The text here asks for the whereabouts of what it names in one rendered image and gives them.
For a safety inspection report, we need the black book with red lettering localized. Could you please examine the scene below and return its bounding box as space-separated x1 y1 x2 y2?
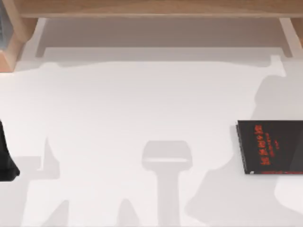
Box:
236 120 303 175

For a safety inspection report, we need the wooden shelf unit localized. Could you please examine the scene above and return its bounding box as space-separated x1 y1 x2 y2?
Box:
0 0 303 73

